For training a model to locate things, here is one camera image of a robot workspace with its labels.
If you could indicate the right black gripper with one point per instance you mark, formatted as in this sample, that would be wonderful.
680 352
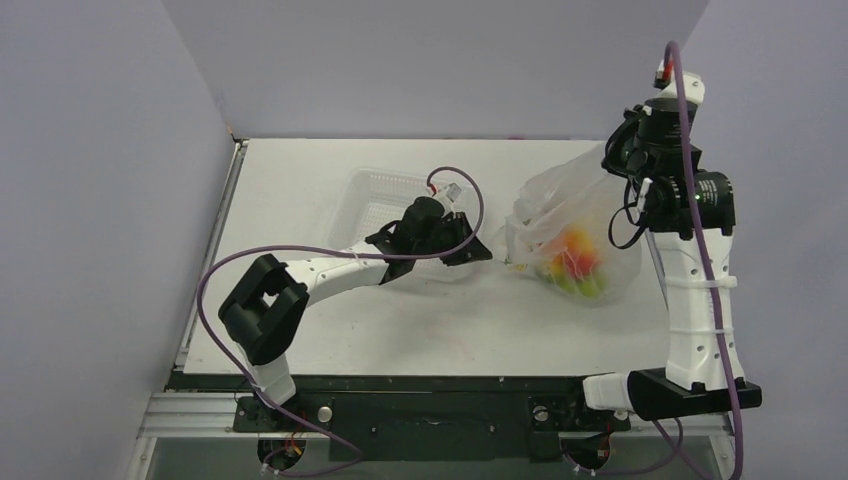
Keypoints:
619 158

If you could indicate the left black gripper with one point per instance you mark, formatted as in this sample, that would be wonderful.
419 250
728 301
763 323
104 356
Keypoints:
473 251

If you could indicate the clear plastic bag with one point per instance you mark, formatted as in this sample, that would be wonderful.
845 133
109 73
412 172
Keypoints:
557 232

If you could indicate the orange fake fruit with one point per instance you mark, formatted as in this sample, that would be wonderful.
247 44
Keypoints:
572 237

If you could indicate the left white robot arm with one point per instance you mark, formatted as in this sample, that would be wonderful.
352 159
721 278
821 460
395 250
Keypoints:
263 311

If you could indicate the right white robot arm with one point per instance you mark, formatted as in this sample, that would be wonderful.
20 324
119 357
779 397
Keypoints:
688 217

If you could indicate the red fake fruit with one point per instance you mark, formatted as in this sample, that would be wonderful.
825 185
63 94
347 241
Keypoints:
582 264

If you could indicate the green fake fruit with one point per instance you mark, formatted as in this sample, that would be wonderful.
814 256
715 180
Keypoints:
592 287

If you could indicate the white perforated plastic tray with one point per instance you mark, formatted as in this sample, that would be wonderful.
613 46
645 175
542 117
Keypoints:
373 197

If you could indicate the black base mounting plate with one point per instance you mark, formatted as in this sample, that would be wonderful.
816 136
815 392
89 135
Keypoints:
432 418

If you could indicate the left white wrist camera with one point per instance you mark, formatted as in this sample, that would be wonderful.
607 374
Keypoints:
448 195

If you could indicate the aluminium frame rail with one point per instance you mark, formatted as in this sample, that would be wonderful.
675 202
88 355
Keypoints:
183 416

